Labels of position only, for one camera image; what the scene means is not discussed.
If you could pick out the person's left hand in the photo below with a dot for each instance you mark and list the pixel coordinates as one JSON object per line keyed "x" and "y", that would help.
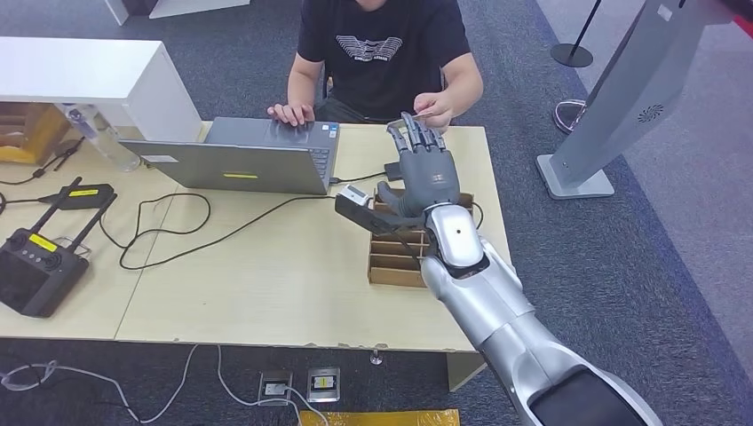
{"x": 438, "y": 109}

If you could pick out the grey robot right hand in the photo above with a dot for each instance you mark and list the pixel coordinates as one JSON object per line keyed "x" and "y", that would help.
{"x": 429, "y": 176}

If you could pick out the person's right hand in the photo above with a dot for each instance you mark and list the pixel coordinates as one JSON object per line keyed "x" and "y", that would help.
{"x": 291, "y": 113}

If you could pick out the cardboard slotted card organizer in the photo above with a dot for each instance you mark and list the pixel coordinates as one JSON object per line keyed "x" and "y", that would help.
{"x": 394, "y": 264}

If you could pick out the person's left forearm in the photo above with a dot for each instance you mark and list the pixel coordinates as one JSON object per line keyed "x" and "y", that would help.
{"x": 467, "y": 85}

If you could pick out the person's right forearm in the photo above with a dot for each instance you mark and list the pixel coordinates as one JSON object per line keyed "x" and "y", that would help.
{"x": 300, "y": 85}

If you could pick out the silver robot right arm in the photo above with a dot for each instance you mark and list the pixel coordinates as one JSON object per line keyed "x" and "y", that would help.
{"x": 494, "y": 306}

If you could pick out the person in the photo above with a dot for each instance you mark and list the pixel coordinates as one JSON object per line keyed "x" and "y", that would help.
{"x": 382, "y": 64}

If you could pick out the small black adapter box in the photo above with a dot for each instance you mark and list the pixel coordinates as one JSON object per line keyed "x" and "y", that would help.
{"x": 393, "y": 171}

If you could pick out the grey laptop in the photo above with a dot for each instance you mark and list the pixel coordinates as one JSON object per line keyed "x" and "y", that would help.
{"x": 235, "y": 159}

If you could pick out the chrome round stanchion base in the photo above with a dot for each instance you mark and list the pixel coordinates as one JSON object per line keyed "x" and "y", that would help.
{"x": 562, "y": 113}

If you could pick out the white furniture base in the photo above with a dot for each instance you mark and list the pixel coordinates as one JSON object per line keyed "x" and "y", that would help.
{"x": 194, "y": 6}

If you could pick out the light wooden desk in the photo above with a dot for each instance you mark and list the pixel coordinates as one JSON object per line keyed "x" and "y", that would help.
{"x": 282, "y": 294}
{"x": 88, "y": 311}

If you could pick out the desk leveller foot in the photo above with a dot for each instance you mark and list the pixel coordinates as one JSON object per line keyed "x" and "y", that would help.
{"x": 377, "y": 357}

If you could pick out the clear plastic bottle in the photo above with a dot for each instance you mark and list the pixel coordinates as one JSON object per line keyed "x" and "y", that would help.
{"x": 103, "y": 138}

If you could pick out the silver standing kiosk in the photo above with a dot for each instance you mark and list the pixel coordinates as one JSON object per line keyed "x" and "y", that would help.
{"x": 635, "y": 88}

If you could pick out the white side table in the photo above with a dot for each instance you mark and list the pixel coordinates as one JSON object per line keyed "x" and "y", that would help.
{"x": 88, "y": 70}

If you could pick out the black box with yellow label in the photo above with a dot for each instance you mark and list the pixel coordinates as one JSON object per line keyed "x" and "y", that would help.
{"x": 94, "y": 200}

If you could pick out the floor socket with yellow label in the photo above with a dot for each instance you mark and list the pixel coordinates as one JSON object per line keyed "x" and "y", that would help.
{"x": 323, "y": 385}

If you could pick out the yellow floor tape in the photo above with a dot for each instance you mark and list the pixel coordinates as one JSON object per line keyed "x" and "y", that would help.
{"x": 382, "y": 418}

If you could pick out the yellow wooden crate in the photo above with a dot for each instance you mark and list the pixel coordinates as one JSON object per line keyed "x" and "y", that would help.
{"x": 29, "y": 135}

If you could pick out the floor socket with white plug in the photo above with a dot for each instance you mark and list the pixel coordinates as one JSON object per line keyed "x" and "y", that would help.
{"x": 275, "y": 389}

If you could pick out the black remote controller with antennas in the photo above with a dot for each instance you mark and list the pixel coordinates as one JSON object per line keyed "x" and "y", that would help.
{"x": 35, "y": 276}

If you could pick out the black and red object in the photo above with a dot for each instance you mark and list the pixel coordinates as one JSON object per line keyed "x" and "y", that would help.
{"x": 744, "y": 9}

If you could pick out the black stanchion post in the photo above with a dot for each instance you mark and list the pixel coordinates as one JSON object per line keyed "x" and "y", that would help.
{"x": 572, "y": 56}

